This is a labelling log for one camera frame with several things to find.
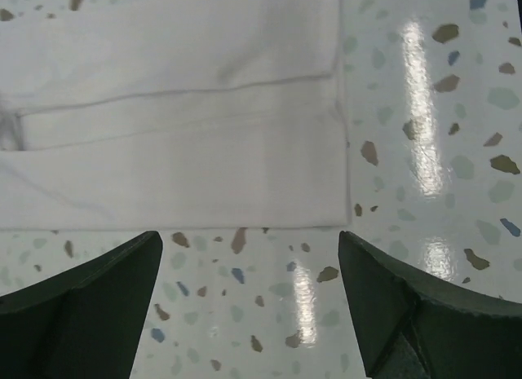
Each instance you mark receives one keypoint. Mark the white t shirt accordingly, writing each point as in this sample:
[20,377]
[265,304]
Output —
[160,114]

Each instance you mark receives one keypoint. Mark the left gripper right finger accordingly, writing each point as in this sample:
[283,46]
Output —
[411,324]

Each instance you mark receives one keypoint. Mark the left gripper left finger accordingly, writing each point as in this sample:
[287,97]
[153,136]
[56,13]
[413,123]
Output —
[86,322]

